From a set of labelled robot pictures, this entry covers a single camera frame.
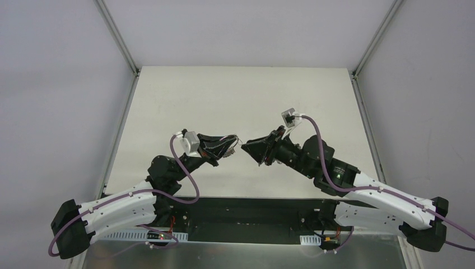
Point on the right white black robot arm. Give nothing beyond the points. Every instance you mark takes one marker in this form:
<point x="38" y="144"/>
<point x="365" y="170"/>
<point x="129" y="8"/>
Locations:
<point x="359" y="199"/>

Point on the right aluminium frame rail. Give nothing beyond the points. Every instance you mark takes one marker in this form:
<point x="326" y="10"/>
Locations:
<point x="373" y="100"/>

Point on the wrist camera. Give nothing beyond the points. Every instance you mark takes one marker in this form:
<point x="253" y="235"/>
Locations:
<point x="189" y="142"/>
<point x="291" y="118"/>

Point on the aluminium frame rail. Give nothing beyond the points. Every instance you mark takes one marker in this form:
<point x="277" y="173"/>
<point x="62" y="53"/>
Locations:
<point x="373" y="100"/>
<point x="101" y="78"/>

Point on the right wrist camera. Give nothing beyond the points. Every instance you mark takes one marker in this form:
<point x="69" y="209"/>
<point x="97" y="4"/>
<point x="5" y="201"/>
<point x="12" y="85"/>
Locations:
<point x="291" y="118"/>

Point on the front steel sheet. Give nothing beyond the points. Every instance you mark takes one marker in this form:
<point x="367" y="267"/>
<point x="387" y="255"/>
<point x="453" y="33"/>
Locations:
<point x="358" y="253"/>

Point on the right white cable duct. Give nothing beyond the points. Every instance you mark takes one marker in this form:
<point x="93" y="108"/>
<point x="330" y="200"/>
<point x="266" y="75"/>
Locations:
<point x="312" y="240"/>

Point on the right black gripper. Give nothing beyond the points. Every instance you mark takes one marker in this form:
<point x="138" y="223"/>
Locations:
<point x="271" y="147"/>

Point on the left aluminium frame rail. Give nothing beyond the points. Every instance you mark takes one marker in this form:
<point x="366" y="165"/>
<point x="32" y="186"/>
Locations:
<point x="101" y="78"/>

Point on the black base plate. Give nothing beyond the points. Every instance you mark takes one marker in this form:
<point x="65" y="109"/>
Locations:
<point x="247" y="220"/>

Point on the white cable duct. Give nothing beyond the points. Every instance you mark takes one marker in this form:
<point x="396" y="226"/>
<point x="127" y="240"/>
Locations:
<point x="312" y="240"/>
<point x="138" y="235"/>

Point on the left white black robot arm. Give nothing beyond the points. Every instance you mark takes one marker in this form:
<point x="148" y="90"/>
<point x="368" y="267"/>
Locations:
<point x="76" y="226"/>

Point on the left white cable duct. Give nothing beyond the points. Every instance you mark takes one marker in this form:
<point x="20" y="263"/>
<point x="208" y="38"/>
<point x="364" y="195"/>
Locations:
<point x="138" y="235"/>

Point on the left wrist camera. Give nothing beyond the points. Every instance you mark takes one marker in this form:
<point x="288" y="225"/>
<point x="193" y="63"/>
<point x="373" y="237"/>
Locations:
<point x="189" y="142"/>

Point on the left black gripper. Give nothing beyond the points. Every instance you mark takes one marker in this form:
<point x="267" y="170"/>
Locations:
<point x="205" y="150"/>

